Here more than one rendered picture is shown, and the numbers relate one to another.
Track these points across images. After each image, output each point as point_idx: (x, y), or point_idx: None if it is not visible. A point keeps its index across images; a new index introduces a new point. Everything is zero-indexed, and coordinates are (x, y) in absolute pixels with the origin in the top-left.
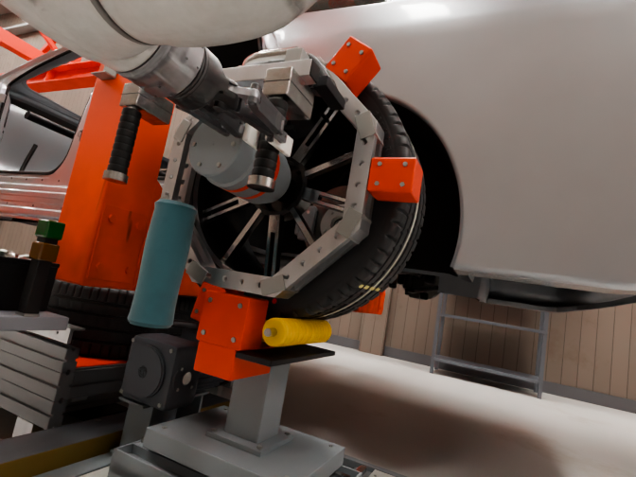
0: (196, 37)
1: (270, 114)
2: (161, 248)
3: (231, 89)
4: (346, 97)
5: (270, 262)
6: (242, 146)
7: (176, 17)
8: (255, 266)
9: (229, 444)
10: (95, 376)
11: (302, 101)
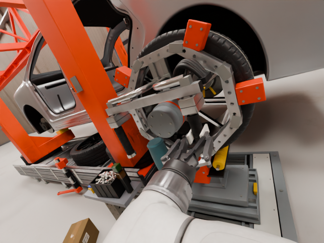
0: None
1: (210, 150)
2: (162, 162)
3: (196, 167)
4: (204, 60)
5: None
6: (175, 122)
7: None
8: (182, 124)
9: (212, 187)
10: (151, 176)
11: (201, 102)
